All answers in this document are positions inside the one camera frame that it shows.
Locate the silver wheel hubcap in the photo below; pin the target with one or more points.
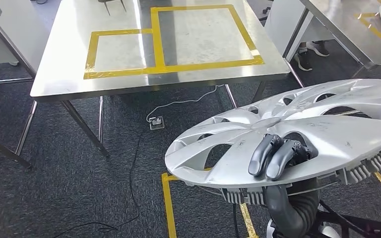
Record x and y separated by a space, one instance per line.
325 154

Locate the steel workbench with yellow tape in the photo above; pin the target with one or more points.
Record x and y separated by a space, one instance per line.
78 65

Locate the metal floor socket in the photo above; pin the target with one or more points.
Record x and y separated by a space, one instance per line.
157 124

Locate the white cabinet panel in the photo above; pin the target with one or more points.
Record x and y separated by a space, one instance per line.
276 26

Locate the person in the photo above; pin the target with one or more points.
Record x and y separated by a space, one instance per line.
304 62

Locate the black office chair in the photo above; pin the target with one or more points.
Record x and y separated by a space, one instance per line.
266 10

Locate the steel table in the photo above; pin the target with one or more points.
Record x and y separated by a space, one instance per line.
341 26

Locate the white desk with steel frame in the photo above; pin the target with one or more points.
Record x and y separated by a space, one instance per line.
13 39

